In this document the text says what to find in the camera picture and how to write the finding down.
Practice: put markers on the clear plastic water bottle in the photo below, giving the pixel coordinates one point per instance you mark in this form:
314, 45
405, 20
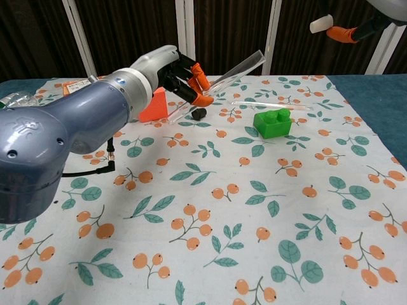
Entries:
19, 100

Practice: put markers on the white frame pole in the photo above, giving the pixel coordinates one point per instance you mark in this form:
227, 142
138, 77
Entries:
79, 35
185, 28
271, 31
383, 51

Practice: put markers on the clear pipette tube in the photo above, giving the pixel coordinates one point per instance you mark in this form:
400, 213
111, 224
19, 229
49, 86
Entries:
241, 68

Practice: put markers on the orange cube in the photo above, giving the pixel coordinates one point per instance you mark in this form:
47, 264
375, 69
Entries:
157, 109

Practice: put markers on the floral print tablecloth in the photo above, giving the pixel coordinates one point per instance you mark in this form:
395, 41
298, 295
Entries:
238, 206

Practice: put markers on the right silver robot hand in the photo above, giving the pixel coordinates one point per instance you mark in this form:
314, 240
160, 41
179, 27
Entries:
391, 11

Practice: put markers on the orange biscuit box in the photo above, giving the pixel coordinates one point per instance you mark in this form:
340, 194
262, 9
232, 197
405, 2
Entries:
76, 87

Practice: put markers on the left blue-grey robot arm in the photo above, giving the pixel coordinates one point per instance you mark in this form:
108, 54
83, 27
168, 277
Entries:
63, 133

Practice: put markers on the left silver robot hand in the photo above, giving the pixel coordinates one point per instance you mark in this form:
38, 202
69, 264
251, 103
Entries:
159, 62

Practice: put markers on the clear glass pipette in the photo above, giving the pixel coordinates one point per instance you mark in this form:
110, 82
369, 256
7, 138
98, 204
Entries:
270, 105

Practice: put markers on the small black object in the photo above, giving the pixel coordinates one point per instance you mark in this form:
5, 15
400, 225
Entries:
199, 113

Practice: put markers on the green toy brick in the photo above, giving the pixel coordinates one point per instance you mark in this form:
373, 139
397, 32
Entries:
273, 125

